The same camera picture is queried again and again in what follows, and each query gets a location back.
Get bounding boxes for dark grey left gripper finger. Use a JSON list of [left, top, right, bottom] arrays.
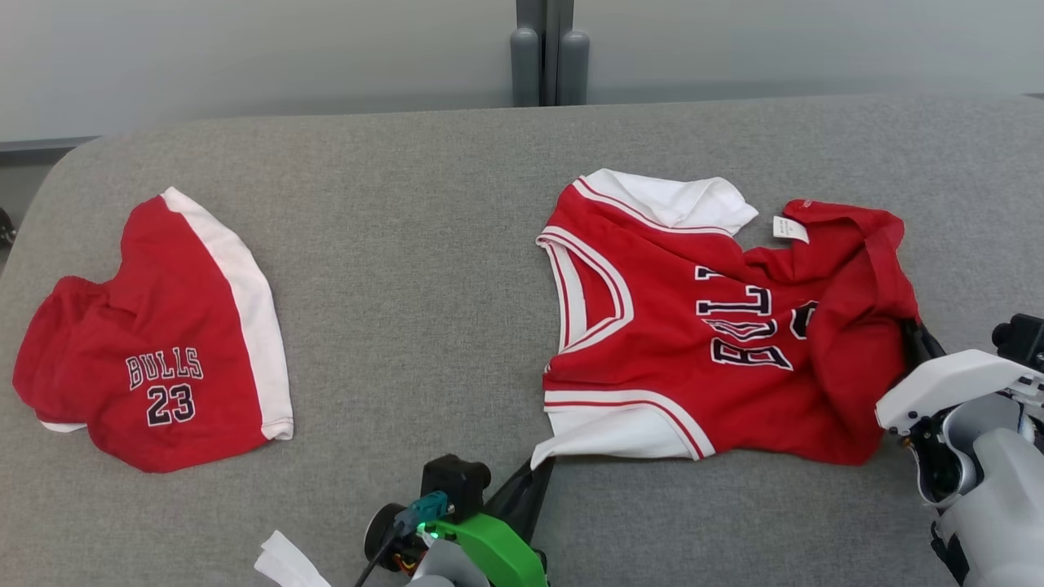
[[510, 458, 557, 543], [488, 465, 546, 524]]

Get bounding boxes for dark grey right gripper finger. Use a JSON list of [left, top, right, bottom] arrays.
[[901, 320, 931, 372], [915, 322, 947, 364]]

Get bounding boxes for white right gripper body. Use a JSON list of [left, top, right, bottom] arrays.
[[875, 349, 1044, 437]]

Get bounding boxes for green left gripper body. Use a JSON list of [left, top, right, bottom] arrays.
[[420, 514, 549, 587]]

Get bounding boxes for red Bulls jersey top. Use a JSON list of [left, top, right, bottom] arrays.
[[530, 169, 922, 470]]

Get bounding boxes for red shorts with white stripe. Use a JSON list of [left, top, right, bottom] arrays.
[[12, 188, 294, 474]]

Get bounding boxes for white crumpled cloth piece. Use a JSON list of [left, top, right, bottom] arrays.
[[254, 530, 331, 587]]

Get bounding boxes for grey fabric sofa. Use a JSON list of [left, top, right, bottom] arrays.
[[0, 91, 1044, 587]]

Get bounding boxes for black cable with teal connector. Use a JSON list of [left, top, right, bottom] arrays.
[[353, 491, 451, 587]]

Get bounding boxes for grey rounded post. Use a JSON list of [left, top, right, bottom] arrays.
[[559, 30, 591, 107], [511, 27, 541, 108]]

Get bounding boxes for grey vertical door frame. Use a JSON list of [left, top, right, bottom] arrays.
[[516, 0, 575, 107]]

